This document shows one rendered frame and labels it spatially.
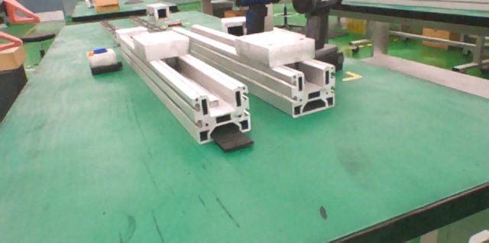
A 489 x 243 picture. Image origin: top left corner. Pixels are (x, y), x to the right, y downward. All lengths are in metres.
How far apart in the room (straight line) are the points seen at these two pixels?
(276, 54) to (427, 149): 0.32
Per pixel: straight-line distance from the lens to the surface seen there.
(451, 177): 0.55
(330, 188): 0.49
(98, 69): 1.20
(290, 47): 0.74
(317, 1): 0.89
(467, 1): 2.07
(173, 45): 0.90
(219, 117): 0.64
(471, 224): 0.77
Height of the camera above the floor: 1.05
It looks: 21 degrees down
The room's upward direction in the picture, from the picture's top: 5 degrees counter-clockwise
